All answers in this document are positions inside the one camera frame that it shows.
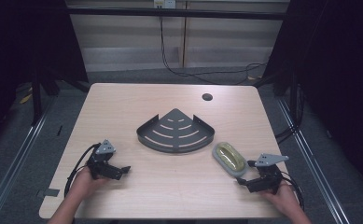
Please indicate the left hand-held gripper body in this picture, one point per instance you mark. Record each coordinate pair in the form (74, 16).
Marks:
(105, 148)

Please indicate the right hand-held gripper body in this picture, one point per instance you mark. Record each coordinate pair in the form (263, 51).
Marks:
(268, 174)

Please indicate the yellow translucent soap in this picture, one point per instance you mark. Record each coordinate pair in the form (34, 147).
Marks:
(231, 157)

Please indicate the grey soap dish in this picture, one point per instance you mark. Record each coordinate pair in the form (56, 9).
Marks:
(222, 161)

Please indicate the black metal corner shelf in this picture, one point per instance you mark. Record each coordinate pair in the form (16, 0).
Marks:
(175, 132)

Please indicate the person's right hand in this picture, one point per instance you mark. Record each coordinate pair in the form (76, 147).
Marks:
(282, 199)

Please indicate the person's left hand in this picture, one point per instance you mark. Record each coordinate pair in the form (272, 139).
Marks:
(86, 183)

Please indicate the grey tape strip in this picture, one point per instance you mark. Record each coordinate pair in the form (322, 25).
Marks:
(50, 192)

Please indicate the black table grommet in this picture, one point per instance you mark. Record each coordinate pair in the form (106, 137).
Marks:
(207, 96)

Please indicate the black metal stand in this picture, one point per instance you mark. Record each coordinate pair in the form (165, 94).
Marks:
(36, 93)

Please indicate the black curtain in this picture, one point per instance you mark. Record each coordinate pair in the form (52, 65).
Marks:
(341, 77)
(20, 56)

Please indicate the black horizontal bar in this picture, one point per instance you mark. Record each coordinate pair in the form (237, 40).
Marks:
(176, 13)

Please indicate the metal floor rail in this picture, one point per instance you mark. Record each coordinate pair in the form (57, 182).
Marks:
(11, 168)
(316, 161)

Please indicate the white wall outlet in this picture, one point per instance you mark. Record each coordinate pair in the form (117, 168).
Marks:
(164, 3)

